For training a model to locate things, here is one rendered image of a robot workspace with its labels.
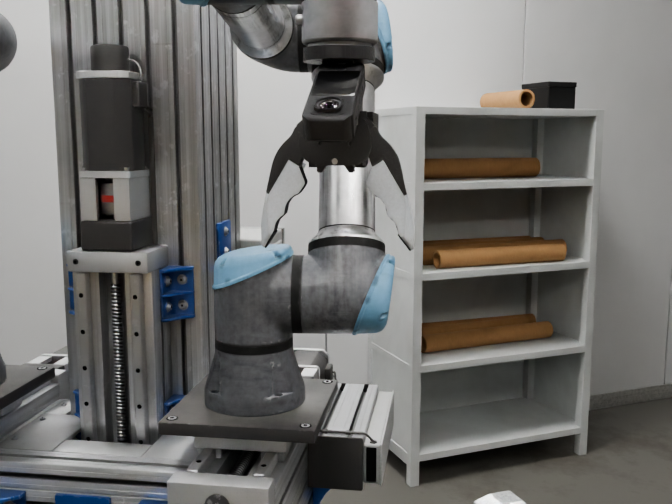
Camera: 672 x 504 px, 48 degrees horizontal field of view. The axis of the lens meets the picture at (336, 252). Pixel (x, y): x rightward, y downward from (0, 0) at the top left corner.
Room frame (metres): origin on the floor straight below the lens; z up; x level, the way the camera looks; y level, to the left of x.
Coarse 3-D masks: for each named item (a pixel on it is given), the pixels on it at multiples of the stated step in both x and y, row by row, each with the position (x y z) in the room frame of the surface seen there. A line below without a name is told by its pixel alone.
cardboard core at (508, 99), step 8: (488, 96) 3.44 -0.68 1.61; (496, 96) 3.37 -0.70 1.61; (504, 96) 3.31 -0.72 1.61; (512, 96) 3.26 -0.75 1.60; (520, 96) 3.21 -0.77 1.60; (528, 96) 3.26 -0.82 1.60; (480, 104) 3.49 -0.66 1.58; (488, 104) 3.43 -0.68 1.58; (496, 104) 3.37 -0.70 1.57; (504, 104) 3.31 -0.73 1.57; (512, 104) 3.26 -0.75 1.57; (520, 104) 3.21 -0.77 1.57; (528, 104) 3.25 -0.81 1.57
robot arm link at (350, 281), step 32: (384, 32) 1.20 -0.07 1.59; (384, 64) 1.23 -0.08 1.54; (320, 192) 1.14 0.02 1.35; (352, 192) 1.11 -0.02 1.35; (320, 224) 1.12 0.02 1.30; (352, 224) 1.09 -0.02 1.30; (320, 256) 1.07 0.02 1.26; (352, 256) 1.06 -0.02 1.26; (384, 256) 1.09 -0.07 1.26; (320, 288) 1.04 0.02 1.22; (352, 288) 1.04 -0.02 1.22; (384, 288) 1.04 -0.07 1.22; (320, 320) 1.04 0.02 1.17; (352, 320) 1.04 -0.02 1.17; (384, 320) 1.05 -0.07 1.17
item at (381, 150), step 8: (376, 128) 0.74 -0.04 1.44; (376, 136) 0.74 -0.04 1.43; (376, 144) 0.74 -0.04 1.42; (384, 144) 0.74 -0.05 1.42; (376, 152) 0.74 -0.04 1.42; (384, 152) 0.73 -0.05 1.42; (392, 152) 0.73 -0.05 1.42; (376, 160) 0.74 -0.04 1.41; (384, 160) 0.74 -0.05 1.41; (392, 160) 0.73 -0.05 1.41; (392, 168) 0.73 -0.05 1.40; (400, 168) 0.73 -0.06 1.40; (400, 176) 0.73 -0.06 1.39; (400, 184) 0.73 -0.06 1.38
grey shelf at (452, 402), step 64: (384, 128) 3.22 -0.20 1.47; (448, 128) 3.50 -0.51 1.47; (512, 128) 3.62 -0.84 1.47; (576, 128) 3.43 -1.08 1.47; (448, 192) 3.50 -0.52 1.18; (512, 192) 3.63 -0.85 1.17; (576, 192) 3.41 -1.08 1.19; (576, 256) 3.39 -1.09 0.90; (448, 320) 3.51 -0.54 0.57; (576, 320) 3.37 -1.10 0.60; (384, 384) 3.20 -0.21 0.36; (448, 384) 3.51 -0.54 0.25; (512, 384) 3.64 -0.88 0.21; (576, 384) 3.35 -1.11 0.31; (448, 448) 3.03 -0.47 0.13; (576, 448) 3.28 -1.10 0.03
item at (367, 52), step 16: (304, 48) 0.76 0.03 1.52; (320, 48) 0.74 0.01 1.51; (336, 48) 0.73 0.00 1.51; (352, 48) 0.73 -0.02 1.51; (368, 48) 0.75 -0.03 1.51; (368, 112) 0.75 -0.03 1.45; (368, 128) 0.73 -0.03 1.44; (304, 144) 0.74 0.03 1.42; (336, 144) 0.74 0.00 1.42; (352, 144) 0.74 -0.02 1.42; (368, 144) 0.73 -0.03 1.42; (320, 160) 0.74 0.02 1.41; (336, 160) 0.74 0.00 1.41; (352, 160) 0.74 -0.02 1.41
